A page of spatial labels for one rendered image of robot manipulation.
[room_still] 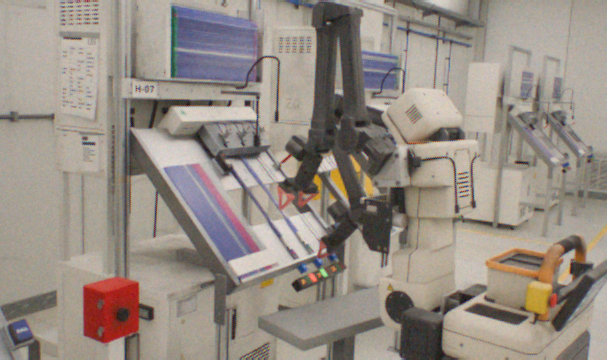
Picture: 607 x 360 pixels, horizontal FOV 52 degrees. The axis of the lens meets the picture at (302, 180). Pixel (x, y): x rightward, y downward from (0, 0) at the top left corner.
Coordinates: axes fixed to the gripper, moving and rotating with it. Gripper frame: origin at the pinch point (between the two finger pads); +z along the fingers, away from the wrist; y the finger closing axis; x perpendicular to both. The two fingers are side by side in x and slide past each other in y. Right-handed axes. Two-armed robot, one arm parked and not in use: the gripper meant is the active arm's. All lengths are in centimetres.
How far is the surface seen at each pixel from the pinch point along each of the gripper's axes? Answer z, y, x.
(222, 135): 1, 1, -63
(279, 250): 9.1, 5.3, -11.2
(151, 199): 149, -108, -141
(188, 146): 8, 14, -65
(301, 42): -11, -107, -121
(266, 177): 8.0, -17.9, -44.8
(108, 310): 17, 79, -13
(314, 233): 8.9, -21.8, -13.6
